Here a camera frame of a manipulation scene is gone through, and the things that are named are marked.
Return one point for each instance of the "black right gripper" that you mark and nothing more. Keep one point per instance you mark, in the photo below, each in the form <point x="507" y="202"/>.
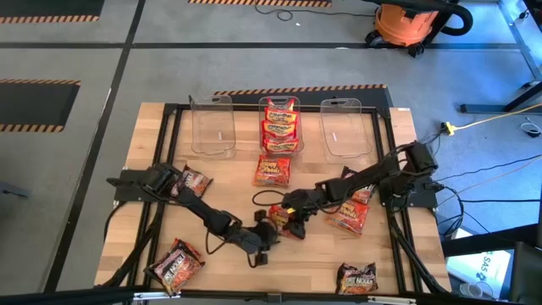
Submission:
<point x="302" y="203"/>

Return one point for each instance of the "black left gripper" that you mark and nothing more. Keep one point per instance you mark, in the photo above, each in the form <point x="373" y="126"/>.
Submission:
<point x="260" y="237"/>

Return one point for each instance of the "orange Saucy Noods pack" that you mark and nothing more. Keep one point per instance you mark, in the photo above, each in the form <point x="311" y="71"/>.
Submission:
<point x="272" y="170"/>
<point x="277" y="217"/>
<point x="349" y="218"/>

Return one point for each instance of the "black Fire Noodle pack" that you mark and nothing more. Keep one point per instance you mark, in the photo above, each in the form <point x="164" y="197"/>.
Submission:
<point x="357" y="278"/>
<point x="195" y="182"/>
<point x="364" y="196"/>
<point x="175" y="266"/>

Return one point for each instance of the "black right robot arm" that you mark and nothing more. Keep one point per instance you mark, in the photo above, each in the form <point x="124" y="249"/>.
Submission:
<point x="360" y="178"/>

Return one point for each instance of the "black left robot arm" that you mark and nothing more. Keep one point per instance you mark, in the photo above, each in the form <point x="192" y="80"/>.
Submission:
<point x="203" y="212"/>

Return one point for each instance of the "clear plastic bin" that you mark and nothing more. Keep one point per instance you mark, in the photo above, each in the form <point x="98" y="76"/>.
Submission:
<point x="260" y="118"/>
<point x="214" y="127"/>
<point x="347" y="131"/>

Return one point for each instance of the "black hazard-striped floor mat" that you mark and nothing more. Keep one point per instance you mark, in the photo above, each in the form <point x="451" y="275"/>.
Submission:
<point x="38" y="103"/>
<point x="245" y="96"/>
<point x="51" y="8"/>
<point x="260" y="2"/>

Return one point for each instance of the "yellow power plug block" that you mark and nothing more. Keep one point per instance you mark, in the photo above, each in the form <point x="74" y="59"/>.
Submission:
<point x="448" y="128"/>

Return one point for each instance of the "white and blue sign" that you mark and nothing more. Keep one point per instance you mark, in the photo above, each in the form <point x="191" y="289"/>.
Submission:
<point x="482" y="264"/>

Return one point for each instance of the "white paper cups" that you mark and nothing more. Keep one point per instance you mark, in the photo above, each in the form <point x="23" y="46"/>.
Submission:
<point x="472" y="290"/>

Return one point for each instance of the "orange shop vacuum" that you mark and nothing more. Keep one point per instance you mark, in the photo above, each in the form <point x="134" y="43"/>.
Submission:
<point x="402" y="25"/>

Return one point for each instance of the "black metal stand base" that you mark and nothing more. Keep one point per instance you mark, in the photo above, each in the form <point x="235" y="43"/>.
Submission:
<point x="487" y="109"/>

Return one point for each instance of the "black metal table frame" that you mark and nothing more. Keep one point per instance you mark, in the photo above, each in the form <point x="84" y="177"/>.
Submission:
<point x="247" y="109"/>

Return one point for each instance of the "silver metal bracket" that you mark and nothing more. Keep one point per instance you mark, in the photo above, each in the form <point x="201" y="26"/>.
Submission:
<point x="146" y="295"/>
<point x="391" y="300"/>

